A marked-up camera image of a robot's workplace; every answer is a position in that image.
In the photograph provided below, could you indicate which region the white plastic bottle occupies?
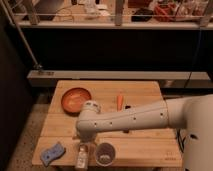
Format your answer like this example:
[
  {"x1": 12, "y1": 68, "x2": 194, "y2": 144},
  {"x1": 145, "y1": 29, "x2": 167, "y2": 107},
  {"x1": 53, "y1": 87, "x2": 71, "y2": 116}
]
[{"x1": 75, "y1": 144, "x2": 89, "y2": 171}]

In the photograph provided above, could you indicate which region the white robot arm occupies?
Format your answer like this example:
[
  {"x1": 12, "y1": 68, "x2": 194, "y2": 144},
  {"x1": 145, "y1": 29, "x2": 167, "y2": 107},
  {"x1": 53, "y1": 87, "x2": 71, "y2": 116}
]
[{"x1": 76, "y1": 94, "x2": 213, "y2": 171}]

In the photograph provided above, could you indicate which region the orange ceramic bowl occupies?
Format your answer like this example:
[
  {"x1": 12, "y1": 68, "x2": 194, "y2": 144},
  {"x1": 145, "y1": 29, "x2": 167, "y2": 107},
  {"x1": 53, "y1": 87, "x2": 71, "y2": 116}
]
[{"x1": 61, "y1": 87, "x2": 92, "y2": 115}]

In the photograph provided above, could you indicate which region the orange carrot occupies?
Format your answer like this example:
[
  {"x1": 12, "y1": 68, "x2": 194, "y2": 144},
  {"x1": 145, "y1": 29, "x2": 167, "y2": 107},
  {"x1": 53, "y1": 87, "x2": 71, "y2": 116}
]
[{"x1": 117, "y1": 94, "x2": 124, "y2": 111}]

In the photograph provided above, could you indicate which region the white paper cup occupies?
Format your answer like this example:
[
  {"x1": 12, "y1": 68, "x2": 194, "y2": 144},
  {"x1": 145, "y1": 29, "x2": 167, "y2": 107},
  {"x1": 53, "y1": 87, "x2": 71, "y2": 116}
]
[{"x1": 94, "y1": 143, "x2": 116, "y2": 167}]

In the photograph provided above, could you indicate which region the grey horizontal ledge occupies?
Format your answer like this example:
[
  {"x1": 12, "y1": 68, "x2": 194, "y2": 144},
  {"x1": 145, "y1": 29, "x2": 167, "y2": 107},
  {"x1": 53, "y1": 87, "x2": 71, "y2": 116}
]
[{"x1": 27, "y1": 70, "x2": 213, "y2": 89}]

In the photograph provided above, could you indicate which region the metal diagonal pole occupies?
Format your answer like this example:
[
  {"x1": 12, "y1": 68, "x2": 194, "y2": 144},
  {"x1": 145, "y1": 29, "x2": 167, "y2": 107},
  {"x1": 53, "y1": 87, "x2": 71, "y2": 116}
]
[{"x1": 1, "y1": 0, "x2": 43, "y2": 74}]

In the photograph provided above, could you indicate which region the wooden table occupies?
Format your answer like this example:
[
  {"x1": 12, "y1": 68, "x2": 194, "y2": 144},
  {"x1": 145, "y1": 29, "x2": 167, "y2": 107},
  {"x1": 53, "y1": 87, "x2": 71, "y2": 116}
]
[{"x1": 32, "y1": 80, "x2": 182, "y2": 167}]

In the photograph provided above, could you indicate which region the blue sponge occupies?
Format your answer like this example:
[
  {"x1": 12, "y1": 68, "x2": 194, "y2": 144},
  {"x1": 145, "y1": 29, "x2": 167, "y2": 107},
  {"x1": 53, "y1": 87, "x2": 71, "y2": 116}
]
[{"x1": 40, "y1": 142, "x2": 66, "y2": 167}]

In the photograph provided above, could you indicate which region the cluttered background shelf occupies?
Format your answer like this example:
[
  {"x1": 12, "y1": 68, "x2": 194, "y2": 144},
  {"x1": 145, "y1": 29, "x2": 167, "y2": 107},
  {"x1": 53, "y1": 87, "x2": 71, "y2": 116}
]
[{"x1": 0, "y1": 0, "x2": 213, "y2": 30}]

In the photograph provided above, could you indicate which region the black cable on floor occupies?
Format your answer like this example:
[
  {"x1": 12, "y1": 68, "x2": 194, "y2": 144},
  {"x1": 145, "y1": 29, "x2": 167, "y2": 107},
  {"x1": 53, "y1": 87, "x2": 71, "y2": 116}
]
[{"x1": 176, "y1": 128, "x2": 186, "y2": 155}]

